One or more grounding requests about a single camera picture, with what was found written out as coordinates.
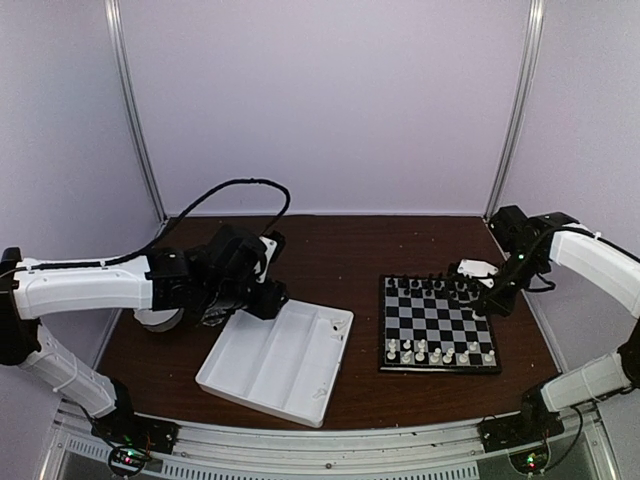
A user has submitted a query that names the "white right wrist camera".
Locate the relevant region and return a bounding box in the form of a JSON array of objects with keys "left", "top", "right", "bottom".
[{"left": 455, "top": 259, "right": 499, "bottom": 289}]

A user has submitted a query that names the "right aluminium frame post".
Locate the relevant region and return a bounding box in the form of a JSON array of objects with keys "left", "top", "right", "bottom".
[{"left": 483, "top": 0, "right": 546, "bottom": 221}]

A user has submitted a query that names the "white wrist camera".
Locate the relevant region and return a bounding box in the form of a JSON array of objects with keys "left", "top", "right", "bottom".
[
  {"left": 455, "top": 259, "right": 499, "bottom": 289},
  {"left": 254, "top": 230, "right": 286, "bottom": 283}
]

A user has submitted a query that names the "left aluminium frame post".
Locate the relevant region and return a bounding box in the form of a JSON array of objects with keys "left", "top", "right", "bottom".
[{"left": 104, "top": 0, "right": 167, "bottom": 224}]

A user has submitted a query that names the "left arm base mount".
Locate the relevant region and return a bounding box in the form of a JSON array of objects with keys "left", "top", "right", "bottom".
[{"left": 88, "top": 415, "right": 179, "bottom": 479}]

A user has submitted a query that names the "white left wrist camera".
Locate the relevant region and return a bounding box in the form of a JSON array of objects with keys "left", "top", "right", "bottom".
[{"left": 254, "top": 230, "right": 286, "bottom": 283}]

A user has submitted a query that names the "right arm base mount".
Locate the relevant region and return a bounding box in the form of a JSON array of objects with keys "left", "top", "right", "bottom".
[{"left": 478, "top": 414, "right": 565, "bottom": 477}]

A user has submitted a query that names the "row of black chess pieces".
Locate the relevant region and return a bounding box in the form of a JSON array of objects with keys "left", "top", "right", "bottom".
[{"left": 380, "top": 273, "right": 480, "bottom": 302}]

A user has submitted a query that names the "aluminium frame post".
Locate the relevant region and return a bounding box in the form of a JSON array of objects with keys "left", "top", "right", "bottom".
[
  {"left": 104, "top": 0, "right": 167, "bottom": 224},
  {"left": 483, "top": 0, "right": 546, "bottom": 221}
]

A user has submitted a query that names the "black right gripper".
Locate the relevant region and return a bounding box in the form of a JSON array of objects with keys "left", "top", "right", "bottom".
[{"left": 476, "top": 248, "right": 546, "bottom": 317}]

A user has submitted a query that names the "front aluminium rail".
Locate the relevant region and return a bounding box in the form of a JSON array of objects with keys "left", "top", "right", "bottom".
[{"left": 35, "top": 402, "right": 622, "bottom": 479}]

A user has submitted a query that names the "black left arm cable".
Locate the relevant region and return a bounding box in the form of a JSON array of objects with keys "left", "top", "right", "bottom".
[{"left": 99, "top": 178, "right": 293, "bottom": 266}]

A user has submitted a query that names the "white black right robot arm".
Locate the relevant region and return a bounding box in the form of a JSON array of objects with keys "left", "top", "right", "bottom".
[{"left": 457, "top": 205, "right": 639, "bottom": 442}]

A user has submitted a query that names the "white scalloped bowl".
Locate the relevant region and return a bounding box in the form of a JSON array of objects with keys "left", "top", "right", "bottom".
[{"left": 133, "top": 309, "right": 184, "bottom": 333}]

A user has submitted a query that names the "white knight chess piece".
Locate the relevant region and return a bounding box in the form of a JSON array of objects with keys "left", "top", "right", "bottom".
[{"left": 401, "top": 351, "right": 414, "bottom": 364}]

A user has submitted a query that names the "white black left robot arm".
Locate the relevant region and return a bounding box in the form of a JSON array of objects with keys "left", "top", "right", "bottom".
[{"left": 1, "top": 225, "right": 288, "bottom": 444}]

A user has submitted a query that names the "white plastic compartment tray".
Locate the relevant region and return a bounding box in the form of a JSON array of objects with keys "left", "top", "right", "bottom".
[{"left": 195, "top": 300, "right": 354, "bottom": 428}]

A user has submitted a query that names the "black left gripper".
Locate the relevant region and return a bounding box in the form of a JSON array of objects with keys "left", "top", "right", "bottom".
[{"left": 202, "top": 276, "right": 290, "bottom": 320}]

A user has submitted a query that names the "black white chess board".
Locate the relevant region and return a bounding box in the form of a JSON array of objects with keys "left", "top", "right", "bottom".
[{"left": 379, "top": 277, "right": 502, "bottom": 375}]

